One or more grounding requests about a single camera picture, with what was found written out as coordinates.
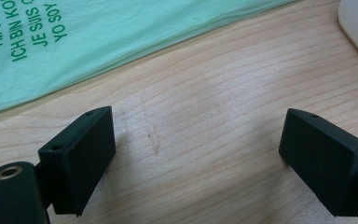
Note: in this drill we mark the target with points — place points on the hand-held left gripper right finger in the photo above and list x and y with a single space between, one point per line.
326 161

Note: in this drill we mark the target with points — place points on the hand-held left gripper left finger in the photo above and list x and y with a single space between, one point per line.
80 161

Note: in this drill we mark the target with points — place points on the green plastic bag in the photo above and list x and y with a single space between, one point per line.
105 37

